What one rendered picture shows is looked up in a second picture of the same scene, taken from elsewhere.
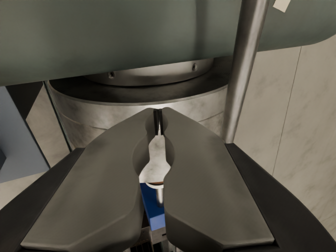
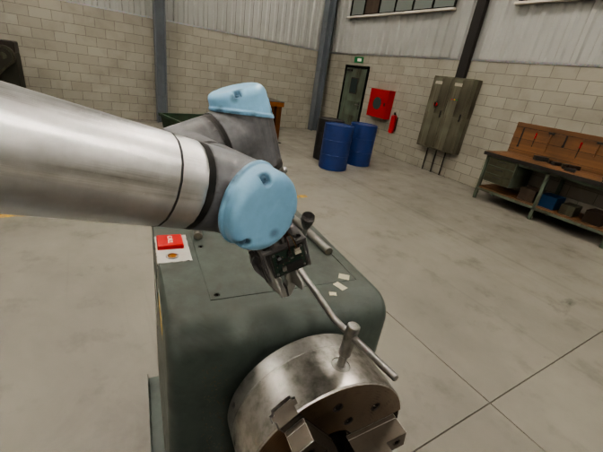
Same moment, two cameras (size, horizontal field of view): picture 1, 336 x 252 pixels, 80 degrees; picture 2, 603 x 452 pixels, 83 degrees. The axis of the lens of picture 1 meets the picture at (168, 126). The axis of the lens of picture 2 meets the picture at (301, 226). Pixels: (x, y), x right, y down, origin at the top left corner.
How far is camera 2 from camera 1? 62 cm
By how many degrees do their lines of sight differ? 90
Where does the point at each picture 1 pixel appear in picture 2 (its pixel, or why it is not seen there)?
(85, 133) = (260, 389)
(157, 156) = (313, 370)
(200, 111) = (327, 340)
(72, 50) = (255, 317)
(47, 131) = not seen: outside the picture
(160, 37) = (287, 309)
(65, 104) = (246, 383)
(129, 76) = not seen: hidden behind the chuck
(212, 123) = not seen: hidden behind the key
